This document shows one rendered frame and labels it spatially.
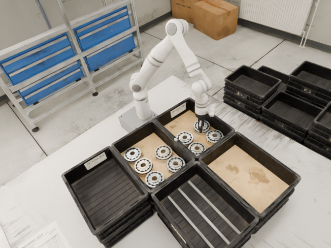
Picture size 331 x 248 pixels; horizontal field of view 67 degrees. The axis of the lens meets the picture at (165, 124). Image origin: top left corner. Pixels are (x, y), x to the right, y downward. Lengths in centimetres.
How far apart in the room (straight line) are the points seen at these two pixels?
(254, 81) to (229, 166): 127
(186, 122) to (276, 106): 109
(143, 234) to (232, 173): 56
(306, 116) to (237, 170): 119
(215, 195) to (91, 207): 63
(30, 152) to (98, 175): 167
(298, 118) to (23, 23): 324
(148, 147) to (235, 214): 61
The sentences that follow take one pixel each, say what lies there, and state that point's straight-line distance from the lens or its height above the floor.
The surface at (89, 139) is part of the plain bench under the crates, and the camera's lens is 185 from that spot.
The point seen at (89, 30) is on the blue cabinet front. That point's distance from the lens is 307.
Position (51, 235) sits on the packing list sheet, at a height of 70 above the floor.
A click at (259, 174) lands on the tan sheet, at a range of 141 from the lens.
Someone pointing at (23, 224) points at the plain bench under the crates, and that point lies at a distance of 168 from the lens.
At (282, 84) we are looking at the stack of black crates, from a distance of 291.
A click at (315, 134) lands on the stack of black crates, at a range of 217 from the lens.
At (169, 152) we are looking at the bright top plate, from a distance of 143.
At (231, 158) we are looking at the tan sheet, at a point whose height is 83.
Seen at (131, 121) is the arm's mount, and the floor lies 81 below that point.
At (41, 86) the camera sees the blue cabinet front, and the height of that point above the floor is 45.
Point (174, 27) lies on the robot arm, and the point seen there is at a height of 145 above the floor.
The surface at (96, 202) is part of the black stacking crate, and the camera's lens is 139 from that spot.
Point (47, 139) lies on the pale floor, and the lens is 308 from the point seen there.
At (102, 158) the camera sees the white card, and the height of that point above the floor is 88.
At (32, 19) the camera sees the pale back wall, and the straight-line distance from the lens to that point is 373.
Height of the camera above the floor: 200
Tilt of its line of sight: 47 degrees down
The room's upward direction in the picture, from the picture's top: 8 degrees counter-clockwise
